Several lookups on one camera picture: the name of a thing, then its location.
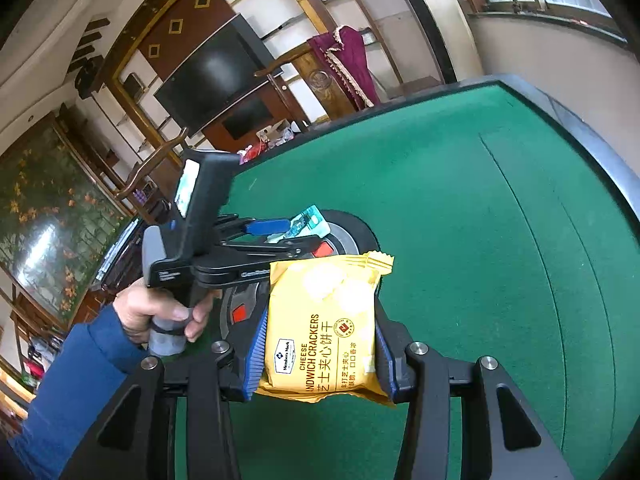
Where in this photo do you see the teal white packet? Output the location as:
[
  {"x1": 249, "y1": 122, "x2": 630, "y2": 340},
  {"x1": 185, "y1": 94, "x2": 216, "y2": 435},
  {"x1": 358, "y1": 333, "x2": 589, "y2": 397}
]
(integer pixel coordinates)
[{"x1": 269, "y1": 205, "x2": 332, "y2": 244}]

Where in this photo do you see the maroon fringed cloth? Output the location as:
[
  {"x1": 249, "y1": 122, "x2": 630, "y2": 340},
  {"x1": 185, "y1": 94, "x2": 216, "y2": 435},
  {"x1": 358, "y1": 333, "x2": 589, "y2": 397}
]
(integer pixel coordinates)
[{"x1": 306, "y1": 25, "x2": 382, "y2": 111}]

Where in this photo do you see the beige floor air conditioner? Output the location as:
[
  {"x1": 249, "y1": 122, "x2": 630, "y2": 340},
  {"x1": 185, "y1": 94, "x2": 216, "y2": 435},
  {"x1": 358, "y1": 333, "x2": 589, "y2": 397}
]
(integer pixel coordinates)
[{"x1": 385, "y1": 0, "x2": 486, "y2": 86}]

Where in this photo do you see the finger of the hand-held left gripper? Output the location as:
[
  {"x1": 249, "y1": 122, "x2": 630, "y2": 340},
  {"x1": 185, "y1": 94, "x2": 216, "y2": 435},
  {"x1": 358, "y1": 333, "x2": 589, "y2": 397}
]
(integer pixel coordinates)
[
  {"x1": 215, "y1": 215, "x2": 292, "y2": 237},
  {"x1": 215, "y1": 235, "x2": 323, "y2": 263}
]

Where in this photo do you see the wooden chair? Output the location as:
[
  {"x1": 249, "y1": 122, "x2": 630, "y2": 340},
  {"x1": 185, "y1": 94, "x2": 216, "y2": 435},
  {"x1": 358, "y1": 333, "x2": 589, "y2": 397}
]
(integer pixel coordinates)
[{"x1": 112, "y1": 127, "x2": 201, "y2": 221}]

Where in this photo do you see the flower wall painting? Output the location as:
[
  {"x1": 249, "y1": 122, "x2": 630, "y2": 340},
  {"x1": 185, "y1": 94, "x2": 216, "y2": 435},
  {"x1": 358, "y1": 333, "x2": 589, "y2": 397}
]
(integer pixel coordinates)
[{"x1": 0, "y1": 112, "x2": 133, "y2": 331}]

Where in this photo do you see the black bag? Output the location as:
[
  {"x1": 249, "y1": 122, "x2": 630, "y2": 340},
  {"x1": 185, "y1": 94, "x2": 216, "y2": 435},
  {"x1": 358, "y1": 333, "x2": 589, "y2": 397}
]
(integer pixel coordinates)
[{"x1": 74, "y1": 57, "x2": 108, "y2": 100}]

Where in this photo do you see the person's left forearm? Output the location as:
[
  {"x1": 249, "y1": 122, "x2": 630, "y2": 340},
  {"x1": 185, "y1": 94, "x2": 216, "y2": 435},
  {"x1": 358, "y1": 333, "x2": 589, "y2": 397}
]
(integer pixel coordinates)
[{"x1": 7, "y1": 305, "x2": 148, "y2": 480}]

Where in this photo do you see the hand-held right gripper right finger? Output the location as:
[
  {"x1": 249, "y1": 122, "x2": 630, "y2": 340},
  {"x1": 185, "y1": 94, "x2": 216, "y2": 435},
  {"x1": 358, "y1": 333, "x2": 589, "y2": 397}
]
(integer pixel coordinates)
[{"x1": 372, "y1": 300, "x2": 573, "y2": 480}]

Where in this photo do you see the black television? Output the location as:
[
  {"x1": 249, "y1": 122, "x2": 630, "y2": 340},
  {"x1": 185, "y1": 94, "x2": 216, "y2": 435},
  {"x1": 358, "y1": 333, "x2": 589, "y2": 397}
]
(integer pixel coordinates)
[{"x1": 152, "y1": 12, "x2": 285, "y2": 138}]

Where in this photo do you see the small open cardboard box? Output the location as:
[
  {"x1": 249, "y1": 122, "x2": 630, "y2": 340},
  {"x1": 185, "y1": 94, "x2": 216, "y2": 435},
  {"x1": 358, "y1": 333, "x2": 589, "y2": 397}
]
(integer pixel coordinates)
[{"x1": 255, "y1": 119, "x2": 296, "y2": 148}]

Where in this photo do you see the person's left hand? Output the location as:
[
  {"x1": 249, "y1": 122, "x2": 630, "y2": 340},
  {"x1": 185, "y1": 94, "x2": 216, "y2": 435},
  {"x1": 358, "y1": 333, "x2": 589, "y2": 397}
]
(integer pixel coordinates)
[{"x1": 112, "y1": 277, "x2": 214, "y2": 350}]

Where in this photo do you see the dark side table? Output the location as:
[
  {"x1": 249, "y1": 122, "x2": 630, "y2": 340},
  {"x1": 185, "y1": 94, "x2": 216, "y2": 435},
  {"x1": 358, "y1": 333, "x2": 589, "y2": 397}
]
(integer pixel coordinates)
[{"x1": 92, "y1": 200, "x2": 171, "y2": 293}]

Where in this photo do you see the round table control panel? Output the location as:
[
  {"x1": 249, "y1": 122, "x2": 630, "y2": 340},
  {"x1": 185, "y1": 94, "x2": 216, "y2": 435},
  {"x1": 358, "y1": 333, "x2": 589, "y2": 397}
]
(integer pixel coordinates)
[{"x1": 219, "y1": 210, "x2": 379, "y2": 343}]

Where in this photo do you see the yellow cracker packet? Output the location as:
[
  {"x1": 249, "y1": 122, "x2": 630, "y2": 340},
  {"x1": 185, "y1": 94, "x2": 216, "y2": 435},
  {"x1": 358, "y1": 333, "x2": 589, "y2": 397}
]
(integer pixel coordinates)
[{"x1": 252, "y1": 251, "x2": 396, "y2": 407}]

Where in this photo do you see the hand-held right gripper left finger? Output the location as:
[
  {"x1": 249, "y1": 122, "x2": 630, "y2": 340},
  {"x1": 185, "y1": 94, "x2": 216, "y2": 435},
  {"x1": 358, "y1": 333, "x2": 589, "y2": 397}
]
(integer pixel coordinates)
[{"x1": 60, "y1": 305, "x2": 271, "y2": 480}]

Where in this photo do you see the wooden wall shelf unit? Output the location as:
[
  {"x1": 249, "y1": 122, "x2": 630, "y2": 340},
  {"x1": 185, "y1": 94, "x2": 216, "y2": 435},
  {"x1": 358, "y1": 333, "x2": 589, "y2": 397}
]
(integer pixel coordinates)
[{"x1": 100, "y1": 0, "x2": 406, "y2": 161}]

